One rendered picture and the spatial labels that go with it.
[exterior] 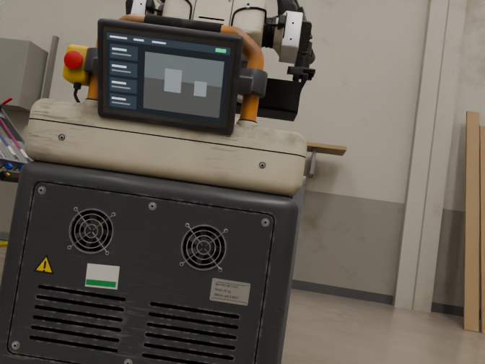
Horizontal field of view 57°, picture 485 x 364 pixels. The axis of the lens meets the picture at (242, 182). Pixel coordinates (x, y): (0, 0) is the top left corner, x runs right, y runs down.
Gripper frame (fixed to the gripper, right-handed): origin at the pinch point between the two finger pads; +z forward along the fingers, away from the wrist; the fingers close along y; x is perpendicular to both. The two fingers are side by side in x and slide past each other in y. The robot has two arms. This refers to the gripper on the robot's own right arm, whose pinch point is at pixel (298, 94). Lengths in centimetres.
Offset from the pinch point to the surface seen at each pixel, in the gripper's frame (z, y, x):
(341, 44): -113, -48, -249
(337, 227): 57, -65, -242
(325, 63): -94, -36, -250
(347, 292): 113, -80, -239
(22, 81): -41, 244, -243
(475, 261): 66, -163, -186
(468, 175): -1, -159, -207
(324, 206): 39, -51, -244
